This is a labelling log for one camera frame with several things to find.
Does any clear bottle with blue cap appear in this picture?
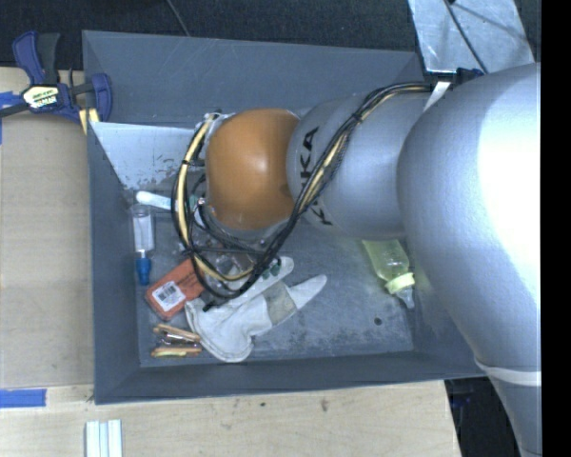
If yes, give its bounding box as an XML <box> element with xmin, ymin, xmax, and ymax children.
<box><xmin>131</xmin><ymin>204</ymin><xmax>158</xmax><ymax>287</ymax></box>

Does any orange packet with barcode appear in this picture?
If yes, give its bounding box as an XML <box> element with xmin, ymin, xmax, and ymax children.
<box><xmin>144</xmin><ymin>257</ymin><xmax>207</xmax><ymax>323</ymax></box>

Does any grey metal bin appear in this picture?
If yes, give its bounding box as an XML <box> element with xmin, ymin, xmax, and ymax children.
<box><xmin>81</xmin><ymin>30</ymin><xmax>487</xmax><ymax>406</ymax></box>

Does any pale wood board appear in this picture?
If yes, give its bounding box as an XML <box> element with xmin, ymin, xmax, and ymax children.
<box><xmin>0</xmin><ymin>110</ymin><xmax>97</xmax><ymax>390</ymax></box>

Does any yellow-green baby bottle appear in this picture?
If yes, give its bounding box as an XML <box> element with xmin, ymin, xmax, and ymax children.
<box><xmin>361</xmin><ymin>238</ymin><xmax>417</xmax><ymax>310</ymax></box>

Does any white work glove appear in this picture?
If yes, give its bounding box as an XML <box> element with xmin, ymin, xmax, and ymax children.
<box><xmin>184</xmin><ymin>255</ymin><xmax>328</xmax><ymax>364</ymax></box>

